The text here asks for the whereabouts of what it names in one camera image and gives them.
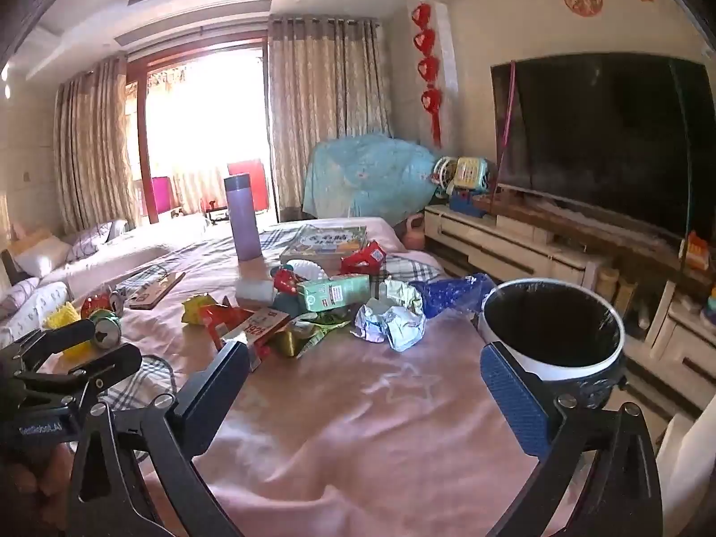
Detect yellow crumpled wrapper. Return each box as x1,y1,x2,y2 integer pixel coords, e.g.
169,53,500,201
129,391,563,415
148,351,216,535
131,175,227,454
43,302,96,359

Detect colourful children's book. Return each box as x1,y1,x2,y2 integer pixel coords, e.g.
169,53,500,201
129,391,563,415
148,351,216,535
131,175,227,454
280,225,369,269

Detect black flat television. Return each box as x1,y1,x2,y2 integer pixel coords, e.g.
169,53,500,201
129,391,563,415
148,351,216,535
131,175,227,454
491,53,716,241

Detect person's left hand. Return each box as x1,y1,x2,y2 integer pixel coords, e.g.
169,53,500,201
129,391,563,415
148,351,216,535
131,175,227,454
0,448,76,537

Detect beige storage jars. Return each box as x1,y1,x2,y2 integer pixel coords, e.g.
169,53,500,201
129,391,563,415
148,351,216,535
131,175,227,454
596,265,639,306

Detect red snack wrapper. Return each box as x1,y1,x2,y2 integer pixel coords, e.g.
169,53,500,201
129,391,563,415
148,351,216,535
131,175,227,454
340,240,389,277

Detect white television cabinet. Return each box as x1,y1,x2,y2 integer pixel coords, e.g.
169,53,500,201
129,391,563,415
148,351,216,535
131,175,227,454
422,201,716,404

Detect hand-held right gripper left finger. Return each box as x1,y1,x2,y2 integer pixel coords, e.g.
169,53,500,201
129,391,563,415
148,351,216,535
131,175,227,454
66,340,250,537

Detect light blue quilt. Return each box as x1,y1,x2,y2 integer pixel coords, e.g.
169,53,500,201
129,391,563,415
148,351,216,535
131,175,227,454
302,134,443,225

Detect brown wooden board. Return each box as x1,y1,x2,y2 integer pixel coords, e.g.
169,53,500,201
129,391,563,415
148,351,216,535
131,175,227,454
120,271,187,310

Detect blue toy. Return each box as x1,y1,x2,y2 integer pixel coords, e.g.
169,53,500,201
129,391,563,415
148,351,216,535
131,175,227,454
447,189,494,217

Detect magenta board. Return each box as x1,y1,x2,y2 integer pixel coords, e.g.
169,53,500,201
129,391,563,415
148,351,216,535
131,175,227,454
151,176,171,216

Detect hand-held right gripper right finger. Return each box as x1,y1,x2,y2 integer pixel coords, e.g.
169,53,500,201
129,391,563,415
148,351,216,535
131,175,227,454
480,341,664,537

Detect red hanging decoration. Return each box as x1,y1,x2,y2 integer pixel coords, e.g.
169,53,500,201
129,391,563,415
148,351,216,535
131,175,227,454
411,3,444,146

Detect light green foil wrapper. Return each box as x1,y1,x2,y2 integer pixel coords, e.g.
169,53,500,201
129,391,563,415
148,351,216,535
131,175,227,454
379,280,426,314

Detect purple thermos bottle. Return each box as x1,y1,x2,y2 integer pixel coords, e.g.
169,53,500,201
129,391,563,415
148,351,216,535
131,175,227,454
224,175,263,263

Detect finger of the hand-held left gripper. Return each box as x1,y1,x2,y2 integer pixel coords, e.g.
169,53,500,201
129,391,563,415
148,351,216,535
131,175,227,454
0,319,97,373
21,343,143,404

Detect blue plastic bag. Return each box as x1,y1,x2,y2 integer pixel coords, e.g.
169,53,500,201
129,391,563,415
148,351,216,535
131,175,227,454
408,273,496,320

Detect yellow green toy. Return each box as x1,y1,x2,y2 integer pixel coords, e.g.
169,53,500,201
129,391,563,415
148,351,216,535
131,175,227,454
453,157,494,191

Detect beige patterned curtain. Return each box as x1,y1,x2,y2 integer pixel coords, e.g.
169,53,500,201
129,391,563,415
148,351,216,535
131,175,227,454
267,16,392,219
53,56,138,233

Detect white patterned pillow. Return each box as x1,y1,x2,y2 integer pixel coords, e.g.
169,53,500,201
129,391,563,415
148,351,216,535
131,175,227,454
0,280,71,348
64,219,129,264

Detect red and white paper package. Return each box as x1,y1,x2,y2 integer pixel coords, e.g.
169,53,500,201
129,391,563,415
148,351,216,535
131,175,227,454
198,302,292,373

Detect orange toy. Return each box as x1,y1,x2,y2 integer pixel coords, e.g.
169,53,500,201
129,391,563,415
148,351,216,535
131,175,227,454
685,232,714,269

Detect plaid cloth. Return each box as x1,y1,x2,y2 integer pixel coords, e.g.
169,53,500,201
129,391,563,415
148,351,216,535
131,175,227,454
101,355,180,420

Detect red board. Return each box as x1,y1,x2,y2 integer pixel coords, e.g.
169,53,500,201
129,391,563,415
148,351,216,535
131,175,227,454
226,159,271,213

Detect pink plastic jug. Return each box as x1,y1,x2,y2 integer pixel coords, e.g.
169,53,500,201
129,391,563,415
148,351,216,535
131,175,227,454
405,213,426,250

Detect crumpled silver foil wrapper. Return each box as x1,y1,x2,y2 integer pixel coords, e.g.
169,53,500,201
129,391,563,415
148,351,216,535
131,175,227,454
351,296,427,352

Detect small white box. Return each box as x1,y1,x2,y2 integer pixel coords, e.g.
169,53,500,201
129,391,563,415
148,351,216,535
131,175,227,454
235,277,276,308

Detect red snack tube can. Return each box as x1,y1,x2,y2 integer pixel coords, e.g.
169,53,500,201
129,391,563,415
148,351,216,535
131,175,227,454
81,294,122,348

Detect plain white pillow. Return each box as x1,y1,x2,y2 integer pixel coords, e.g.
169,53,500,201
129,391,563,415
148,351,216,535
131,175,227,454
11,235,73,277

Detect green and gold wrapper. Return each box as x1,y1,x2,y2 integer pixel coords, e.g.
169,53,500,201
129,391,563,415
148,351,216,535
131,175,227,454
274,313,350,359

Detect white bin with black liner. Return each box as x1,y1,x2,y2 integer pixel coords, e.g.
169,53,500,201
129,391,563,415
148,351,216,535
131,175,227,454
478,278,626,408

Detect green drink carton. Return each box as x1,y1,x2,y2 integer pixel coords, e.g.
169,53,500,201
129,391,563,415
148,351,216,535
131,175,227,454
296,274,373,313

